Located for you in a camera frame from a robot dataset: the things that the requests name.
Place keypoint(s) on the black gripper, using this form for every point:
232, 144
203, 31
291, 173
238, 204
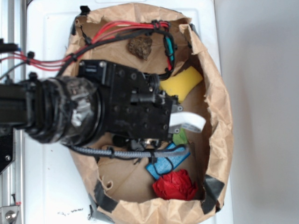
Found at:
130, 104

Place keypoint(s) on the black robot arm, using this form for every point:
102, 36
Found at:
59, 109

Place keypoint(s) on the green plush toy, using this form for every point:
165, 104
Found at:
180, 138

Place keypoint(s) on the yellow sponge wedge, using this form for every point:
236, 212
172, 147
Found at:
181, 84

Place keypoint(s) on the red crumpled ball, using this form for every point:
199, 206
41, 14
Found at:
175, 185

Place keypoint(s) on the brown paper bag tray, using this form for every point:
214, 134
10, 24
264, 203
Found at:
122, 190

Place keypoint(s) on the brown rock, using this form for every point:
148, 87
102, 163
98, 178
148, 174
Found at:
140, 47

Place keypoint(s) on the black mounting bracket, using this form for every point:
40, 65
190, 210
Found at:
6, 150

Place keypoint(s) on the aluminium frame rail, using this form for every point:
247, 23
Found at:
13, 30

